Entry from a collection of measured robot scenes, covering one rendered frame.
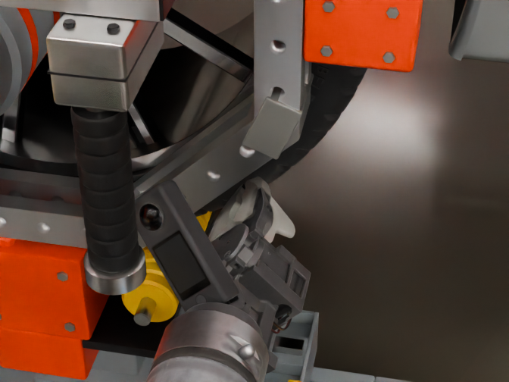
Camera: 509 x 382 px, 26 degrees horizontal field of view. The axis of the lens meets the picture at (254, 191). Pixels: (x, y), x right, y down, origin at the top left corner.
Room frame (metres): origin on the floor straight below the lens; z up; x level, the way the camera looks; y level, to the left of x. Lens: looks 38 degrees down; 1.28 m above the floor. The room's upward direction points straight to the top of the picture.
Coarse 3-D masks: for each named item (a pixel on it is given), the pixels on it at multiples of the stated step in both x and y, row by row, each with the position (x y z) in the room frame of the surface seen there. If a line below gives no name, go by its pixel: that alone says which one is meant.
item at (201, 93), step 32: (192, 32) 0.90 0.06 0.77; (224, 32) 1.10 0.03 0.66; (160, 64) 1.08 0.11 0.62; (192, 64) 1.05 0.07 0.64; (224, 64) 0.89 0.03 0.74; (32, 96) 1.02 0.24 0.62; (160, 96) 1.01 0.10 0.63; (192, 96) 0.97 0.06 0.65; (224, 96) 0.91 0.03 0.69; (0, 128) 0.95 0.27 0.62; (32, 128) 0.96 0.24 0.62; (64, 128) 0.97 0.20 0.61; (160, 128) 0.93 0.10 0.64; (192, 128) 0.89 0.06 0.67; (0, 160) 0.92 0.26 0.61; (32, 160) 0.91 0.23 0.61; (64, 160) 0.91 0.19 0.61; (160, 160) 0.88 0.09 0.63
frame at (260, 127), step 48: (288, 0) 0.77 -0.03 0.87; (288, 48) 0.77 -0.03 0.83; (288, 96) 0.77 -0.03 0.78; (192, 144) 0.84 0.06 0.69; (240, 144) 0.78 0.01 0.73; (288, 144) 0.77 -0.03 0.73; (0, 192) 0.87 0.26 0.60; (48, 192) 0.86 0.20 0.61; (144, 192) 0.82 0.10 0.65; (192, 192) 0.79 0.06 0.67; (48, 240) 0.82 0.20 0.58
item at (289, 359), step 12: (312, 312) 1.15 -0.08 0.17; (300, 324) 1.14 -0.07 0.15; (312, 324) 1.12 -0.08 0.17; (276, 336) 1.09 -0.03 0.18; (288, 336) 1.10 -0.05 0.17; (300, 336) 1.12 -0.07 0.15; (312, 336) 1.10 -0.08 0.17; (276, 348) 1.07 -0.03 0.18; (288, 348) 1.07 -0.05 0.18; (300, 348) 1.06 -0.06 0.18; (312, 348) 1.09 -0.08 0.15; (288, 360) 1.05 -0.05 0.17; (300, 360) 1.05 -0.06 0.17; (312, 360) 1.10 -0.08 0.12; (276, 372) 1.05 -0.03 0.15; (288, 372) 1.05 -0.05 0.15; (300, 372) 1.04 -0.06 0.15
